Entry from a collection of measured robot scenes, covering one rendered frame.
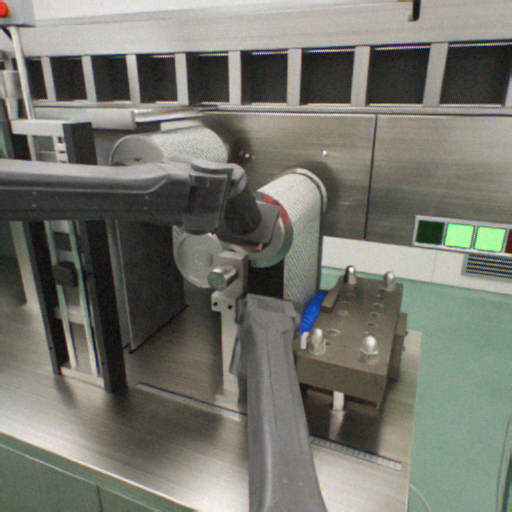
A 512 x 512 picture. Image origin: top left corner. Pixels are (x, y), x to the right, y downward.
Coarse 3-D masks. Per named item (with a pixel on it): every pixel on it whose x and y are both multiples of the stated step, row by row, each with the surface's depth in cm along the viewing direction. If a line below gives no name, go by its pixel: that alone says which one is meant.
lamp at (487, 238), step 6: (480, 228) 92; (486, 228) 92; (480, 234) 93; (486, 234) 92; (492, 234) 92; (498, 234) 91; (480, 240) 93; (486, 240) 93; (492, 240) 92; (498, 240) 92; (480, 246) 94; (486, 246) 93; (492, 246) 93; (498, 246) 92
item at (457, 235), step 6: (450, 228) 95; (456, 228) 94; (462, 228) 94; (468, 228) 93; (450, 234) 95; (456, 234) 95; (462, 234) 94; (468, 234) 94; (450, 240) 96; (456, 240) 95; (462, 240) 95; (468, 240) 94; (462, 246) 95; (468, 246) 95
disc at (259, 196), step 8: (256, 192) 75; (256, 200) 75; (264, 200) 75; (272, 200) 74; (280, 208) 74; (280, 216) 74; (288, 216) 74; (288, 224) 74; (288, 232) 75; (288, 240) 75; (232, 248) 81; (280, 248) 77; (288, 248) 76; (280, 256) 77; (248, 264) 80; (256, 264) 80; (264, 264) 79; (272, 264) 78
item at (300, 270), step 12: (312, 240) 94; (300, 252) 86; (312, 252) 95; (288, 264) 79; (300, 264) 87; (312, 264) 97; (288, 276) 80; (300, 276) 88; (312, 276) 98; (288, 288) 81; (300, 288) 90; (312, 288) 100; (300, 300) 91
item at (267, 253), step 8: (280, 224) 74; (280, 232) 75; (272, 240) 76; (280, 240) 75; (240, 248) 79; (272, 248) 76; (248, 256) 79; (256, 256) 78; (264, 256) 78; (272, 256) 77
